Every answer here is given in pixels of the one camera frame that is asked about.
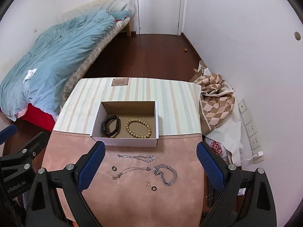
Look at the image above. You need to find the black fitness band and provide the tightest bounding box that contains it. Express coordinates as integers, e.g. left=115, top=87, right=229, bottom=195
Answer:
left=101, top=115, right=120, bottom=137

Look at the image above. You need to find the wooden bead bracelet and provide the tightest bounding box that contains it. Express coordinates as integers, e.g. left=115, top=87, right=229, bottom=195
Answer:
left=125, top=118, right=153, bottom=139

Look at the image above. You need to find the silver crystal link bracelet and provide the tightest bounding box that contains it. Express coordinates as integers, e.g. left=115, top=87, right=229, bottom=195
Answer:
left=117, top=154, right=156, bottom=163

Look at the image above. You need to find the thin silver pendant necklace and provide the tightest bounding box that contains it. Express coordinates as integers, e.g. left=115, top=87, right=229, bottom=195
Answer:
left=111, top=166, right=152, bottom=180

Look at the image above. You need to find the thick silver chain bracelet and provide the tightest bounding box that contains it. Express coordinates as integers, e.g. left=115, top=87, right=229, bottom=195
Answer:
left=152, top=163, right=178, bottom=186

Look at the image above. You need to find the red printed plastic bag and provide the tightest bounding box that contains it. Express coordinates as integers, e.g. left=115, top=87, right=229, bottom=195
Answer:
left=205, top=137, right=232, bottom=164

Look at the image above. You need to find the white cardboard box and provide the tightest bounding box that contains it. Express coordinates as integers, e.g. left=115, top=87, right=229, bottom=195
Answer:
left=90, top=101, right=159, bottom=148

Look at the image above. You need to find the light blue duvet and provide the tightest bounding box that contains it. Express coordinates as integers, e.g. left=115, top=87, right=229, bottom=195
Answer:
left=1, top=10, right=131, bottom=121

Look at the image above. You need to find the white paper on duvet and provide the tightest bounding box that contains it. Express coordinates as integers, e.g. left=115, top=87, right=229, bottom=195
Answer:
left=23, top=68, right=37, bottom=82

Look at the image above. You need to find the brown checkered cloth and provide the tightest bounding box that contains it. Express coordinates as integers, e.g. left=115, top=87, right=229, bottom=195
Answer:
left=191, top=61, right=236, bottom=134

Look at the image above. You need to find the white door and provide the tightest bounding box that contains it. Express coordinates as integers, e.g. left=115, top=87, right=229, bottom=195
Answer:
left=135, top=0, right=186, bottom=35

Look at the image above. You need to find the white charger with cable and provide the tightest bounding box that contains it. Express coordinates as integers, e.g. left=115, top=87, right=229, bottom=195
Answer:
left=241, top=151, right=263, bottom=162

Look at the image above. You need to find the white wall outlet strip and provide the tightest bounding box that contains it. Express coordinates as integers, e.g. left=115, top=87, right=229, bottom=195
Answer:
left=238, top=99, right=264, bottom=164

